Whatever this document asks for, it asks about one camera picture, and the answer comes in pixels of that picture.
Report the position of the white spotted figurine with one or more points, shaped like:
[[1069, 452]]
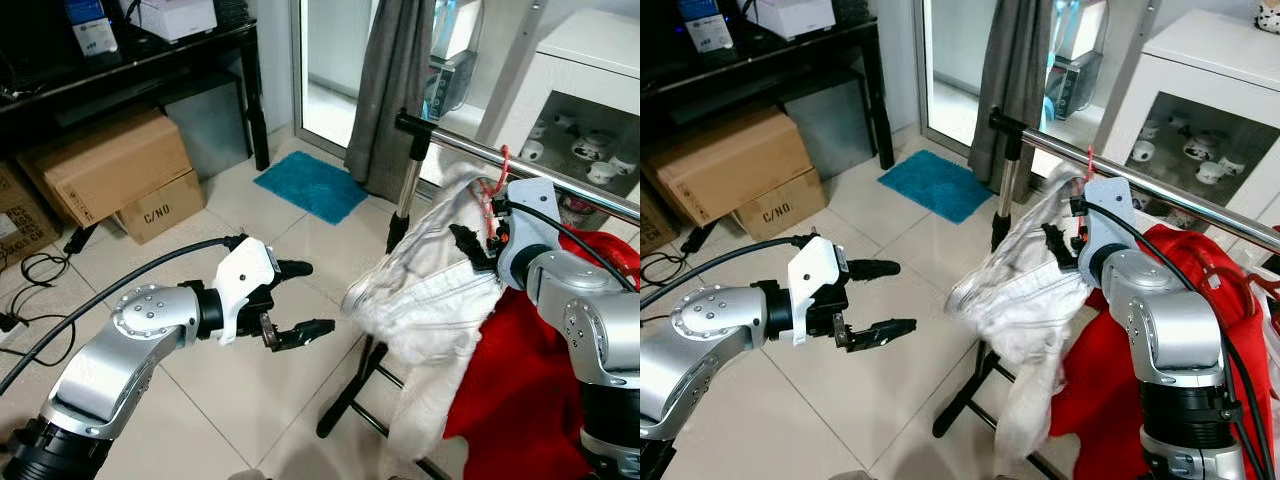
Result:
[[1268, 15]]

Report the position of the grey metal box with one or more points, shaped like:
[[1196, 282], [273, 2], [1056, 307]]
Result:
[[210, 130], [835, 130]]

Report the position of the red shirt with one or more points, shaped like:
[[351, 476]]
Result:
[[510, 400], [1095, 400]]

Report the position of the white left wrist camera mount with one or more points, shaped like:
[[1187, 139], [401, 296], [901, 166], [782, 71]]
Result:
[[818, 265], [245, 270]]

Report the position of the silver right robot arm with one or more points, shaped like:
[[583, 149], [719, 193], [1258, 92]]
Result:
[[590, 320], [1170, 340]]

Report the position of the white glass door cabinet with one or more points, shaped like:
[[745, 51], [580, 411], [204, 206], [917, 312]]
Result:
[[1190, 50], [570, 60]]

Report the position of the glass sliding door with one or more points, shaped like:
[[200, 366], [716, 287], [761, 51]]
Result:
[[325, 60], [950, 60]]

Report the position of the large cardboard box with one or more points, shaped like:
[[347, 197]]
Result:
[[110, 165], [730, 160]]

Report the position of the white cup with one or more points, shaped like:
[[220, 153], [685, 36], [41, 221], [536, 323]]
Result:
[[1142, 152], [532, 151], [1210, 172], [600, 173]]

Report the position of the blue white carton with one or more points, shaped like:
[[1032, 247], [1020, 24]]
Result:
[[707, 28], [92, 28]]

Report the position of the blue floor mat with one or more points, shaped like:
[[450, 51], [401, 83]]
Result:
[[310, 185], [935, 185]]

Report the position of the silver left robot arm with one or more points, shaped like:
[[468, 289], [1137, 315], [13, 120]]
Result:
[[100, 370], [690, 350]]

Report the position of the chrome clothes rack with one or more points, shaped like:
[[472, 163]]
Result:
[[415, 125], [1010, 122]]

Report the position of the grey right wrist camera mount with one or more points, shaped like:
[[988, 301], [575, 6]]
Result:
[[1108, 200], [530, 200]]

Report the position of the grey curtain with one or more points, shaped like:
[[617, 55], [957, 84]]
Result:
[[1010, 80], [390, 90]]

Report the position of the black table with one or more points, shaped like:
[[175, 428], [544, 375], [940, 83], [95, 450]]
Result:
[[780, 50], [150, 62]]

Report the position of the labelled cardboard box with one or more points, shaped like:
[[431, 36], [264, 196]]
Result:
[[22, 220], [655, 225]]

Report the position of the spotted white teapot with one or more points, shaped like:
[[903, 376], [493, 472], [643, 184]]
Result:
[[595, 147], [1203, 148]]

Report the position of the red plastic hanger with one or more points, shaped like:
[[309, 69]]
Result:
[[1088, 160], [503, 160]]

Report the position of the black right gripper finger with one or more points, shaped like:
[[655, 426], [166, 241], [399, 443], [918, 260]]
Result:
[[472, 252], [1060, 248]]

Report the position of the grey appliance behind glass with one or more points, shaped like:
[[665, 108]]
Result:
[[455, 80], [1075, 85]]

